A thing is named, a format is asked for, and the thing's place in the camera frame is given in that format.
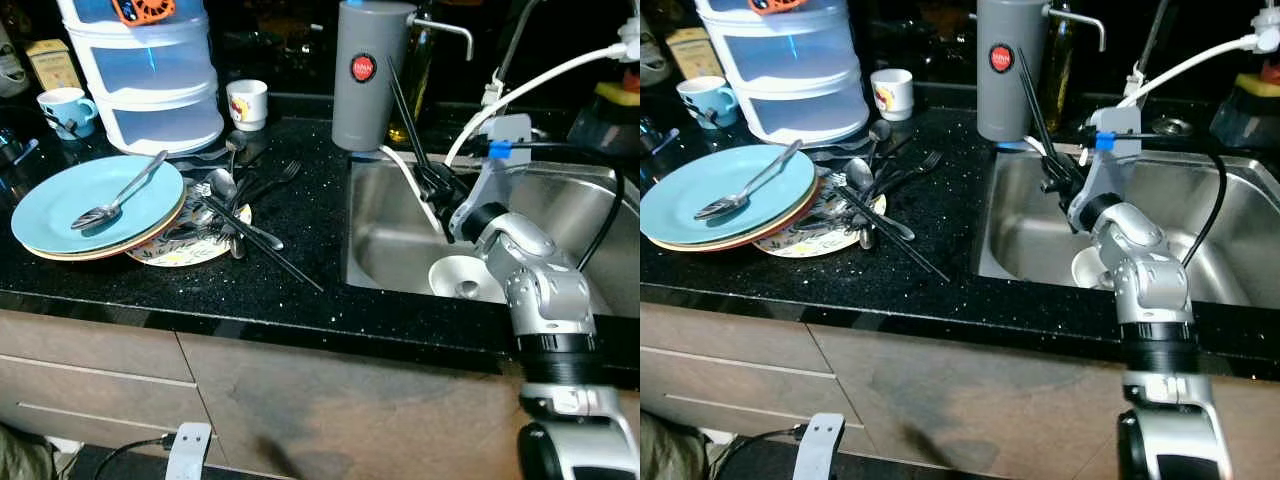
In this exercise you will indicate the white ceramic bowl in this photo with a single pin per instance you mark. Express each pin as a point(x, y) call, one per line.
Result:
point(1088, 270)
point(455, 275)

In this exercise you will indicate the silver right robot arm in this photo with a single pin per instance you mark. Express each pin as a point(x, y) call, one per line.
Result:
point(550, 290)
point(1150, 280)

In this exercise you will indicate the steel kitchen faucet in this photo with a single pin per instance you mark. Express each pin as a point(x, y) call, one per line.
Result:
point(1140, 80)
point(495, 95)

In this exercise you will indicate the thin white filter tube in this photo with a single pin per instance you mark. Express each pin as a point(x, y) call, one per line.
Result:
point(410, 175)
point(1035, 146)

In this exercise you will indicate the stainless steel sink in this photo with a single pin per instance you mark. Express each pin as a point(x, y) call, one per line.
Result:
point(1030, 240)
point(400, 240)

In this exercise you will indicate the grey cylindrical water filter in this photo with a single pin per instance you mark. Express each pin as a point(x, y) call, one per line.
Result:
point(365, 110)
point(1005, 100)

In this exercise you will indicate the glass oil bottle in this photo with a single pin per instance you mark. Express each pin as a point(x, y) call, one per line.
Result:
point(422, 50)
point(1058, 60)

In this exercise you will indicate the round steel counter cap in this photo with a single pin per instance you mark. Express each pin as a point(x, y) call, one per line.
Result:
point(1172, 126)

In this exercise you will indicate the steel fork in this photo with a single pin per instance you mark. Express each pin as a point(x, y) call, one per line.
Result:
point(285, 172)
point(928, 160)

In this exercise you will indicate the black plastic tub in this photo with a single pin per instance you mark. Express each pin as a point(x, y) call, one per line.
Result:
point(1240, 120)
point(600, 125)

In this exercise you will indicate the white printed mug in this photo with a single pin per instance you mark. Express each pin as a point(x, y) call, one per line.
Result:
point(248, 108)
point(892, 95)

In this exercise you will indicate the small steel spoon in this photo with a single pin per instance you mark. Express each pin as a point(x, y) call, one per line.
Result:
point(237, 140)
point(860, 172)
point(880, 130)
point(220, 183)

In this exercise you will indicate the yellow sponge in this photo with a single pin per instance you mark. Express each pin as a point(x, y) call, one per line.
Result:
point(1258, 85)
point(618, 95)

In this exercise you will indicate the white faucet adapter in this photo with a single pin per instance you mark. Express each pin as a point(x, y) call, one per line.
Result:
point(630, 40)
point(1268, 35)

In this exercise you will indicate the brown cabinet door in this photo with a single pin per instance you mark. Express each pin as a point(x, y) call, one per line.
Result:
point(350, 410)
point(980, 400)

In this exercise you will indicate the light blue dinner plate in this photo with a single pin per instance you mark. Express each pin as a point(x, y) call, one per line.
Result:
point(680, 195)
point(50, 210)

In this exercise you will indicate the floral patterned plate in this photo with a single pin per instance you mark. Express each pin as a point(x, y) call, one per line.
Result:
point(830, 243)
point(180, 252)

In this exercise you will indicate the grey labelled bottle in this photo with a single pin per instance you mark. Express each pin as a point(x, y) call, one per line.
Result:
point(12, 60)
point(652, 60)

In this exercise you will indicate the light blue mug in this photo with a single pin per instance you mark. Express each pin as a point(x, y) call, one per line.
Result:
point(62, 112)
point(703, 100)

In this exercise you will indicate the yellow cardboard box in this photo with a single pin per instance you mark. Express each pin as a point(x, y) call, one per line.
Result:
point(52, 65)
point(692, 52)

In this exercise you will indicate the cream dinner plate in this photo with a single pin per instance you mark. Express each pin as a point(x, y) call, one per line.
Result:
point(110, 256)
point(740, 246)

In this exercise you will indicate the white tiered storage container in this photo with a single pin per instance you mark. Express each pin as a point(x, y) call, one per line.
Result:
point(90, 60)
point(730, 55)

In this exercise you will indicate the shallow brown drawer front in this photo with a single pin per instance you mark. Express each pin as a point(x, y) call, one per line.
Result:
point(730, 335)
point(90, 345)

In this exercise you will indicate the orange black gadget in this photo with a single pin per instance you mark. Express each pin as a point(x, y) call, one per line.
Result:
point(145, 10)
point(780, 5)

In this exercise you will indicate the person's leg camouflage trousers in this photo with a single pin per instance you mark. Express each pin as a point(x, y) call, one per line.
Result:
point(670, 450)
point(25, 455)

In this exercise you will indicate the deep brown drawer front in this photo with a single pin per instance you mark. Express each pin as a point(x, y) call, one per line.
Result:
point(730, 400)
point(90, 410)

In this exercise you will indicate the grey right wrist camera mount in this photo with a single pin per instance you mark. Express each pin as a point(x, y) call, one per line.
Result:
point(500, 175)
point(1110, 170)

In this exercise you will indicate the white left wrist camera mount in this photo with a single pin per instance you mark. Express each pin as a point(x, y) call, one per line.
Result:
point(820, 450)
point(188, 455)

